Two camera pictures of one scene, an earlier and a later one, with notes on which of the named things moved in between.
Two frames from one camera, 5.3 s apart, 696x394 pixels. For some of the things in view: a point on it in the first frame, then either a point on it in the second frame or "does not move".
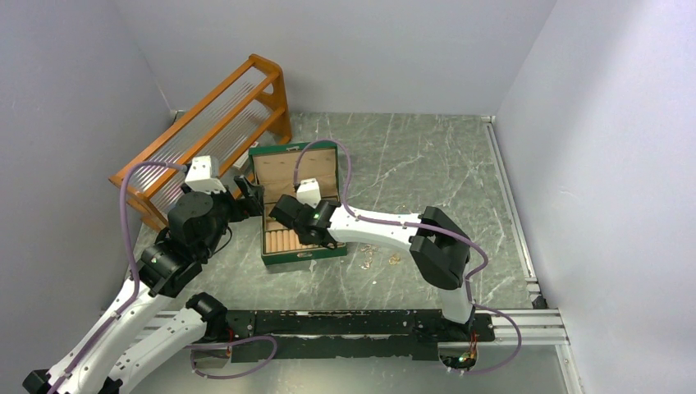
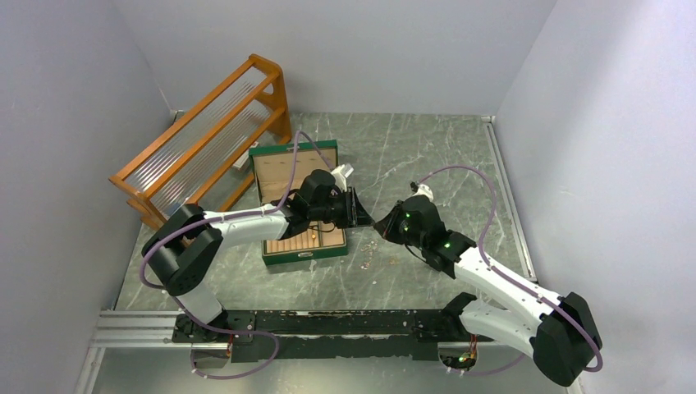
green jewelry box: x=277 y=168 does not move
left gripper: x=251 y=204 -> x=354 y=213
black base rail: x=379 y=333 does not move
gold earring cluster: x=369 y=249 does not move
